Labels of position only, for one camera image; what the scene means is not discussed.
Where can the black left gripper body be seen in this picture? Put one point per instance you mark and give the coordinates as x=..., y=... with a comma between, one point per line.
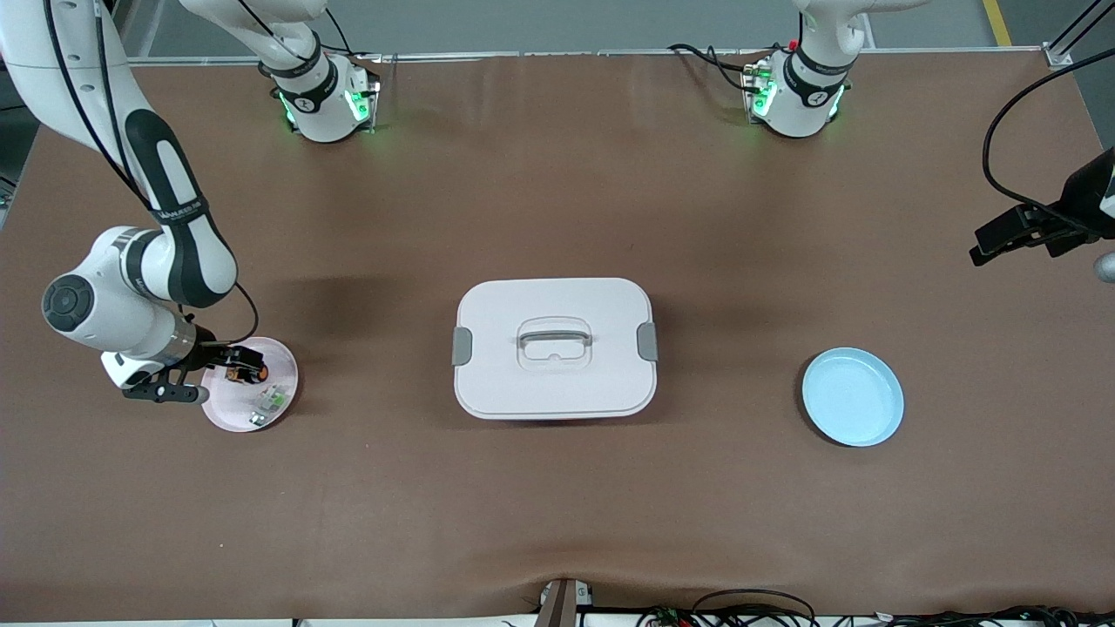
x=1083, y=197

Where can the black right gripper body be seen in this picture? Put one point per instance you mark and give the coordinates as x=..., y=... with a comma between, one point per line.
x=209, y=352

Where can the orange push button switch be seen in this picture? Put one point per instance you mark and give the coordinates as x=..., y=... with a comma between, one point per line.
x=248, y=374

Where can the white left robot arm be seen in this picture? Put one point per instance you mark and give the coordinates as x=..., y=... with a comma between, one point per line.
x=797, y=117

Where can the white lidded storage box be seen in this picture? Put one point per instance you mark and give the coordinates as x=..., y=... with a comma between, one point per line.
x=557, y=383

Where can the pink round plate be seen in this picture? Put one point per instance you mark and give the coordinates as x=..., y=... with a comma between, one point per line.
x=231, y=420

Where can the light blue round plate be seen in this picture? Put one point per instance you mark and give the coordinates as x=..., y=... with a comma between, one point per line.
x=849, y=396

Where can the brown table cover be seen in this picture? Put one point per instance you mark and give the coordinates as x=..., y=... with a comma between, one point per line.
x=557, y=522

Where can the green and white switch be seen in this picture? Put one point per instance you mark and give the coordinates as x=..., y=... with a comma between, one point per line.
x=274, y=401

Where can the front camera mount post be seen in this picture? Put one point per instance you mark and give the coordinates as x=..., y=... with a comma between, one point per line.
x=564, y=605

